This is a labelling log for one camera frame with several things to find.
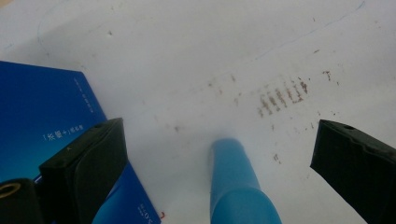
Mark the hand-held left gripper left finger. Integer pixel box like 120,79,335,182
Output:
38,117,129,224

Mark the light blue cylindrical tube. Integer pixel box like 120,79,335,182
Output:
208,138,283,224

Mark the blue book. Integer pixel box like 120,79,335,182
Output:
0,60,163,224

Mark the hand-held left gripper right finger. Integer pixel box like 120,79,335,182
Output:
309,119,396,224

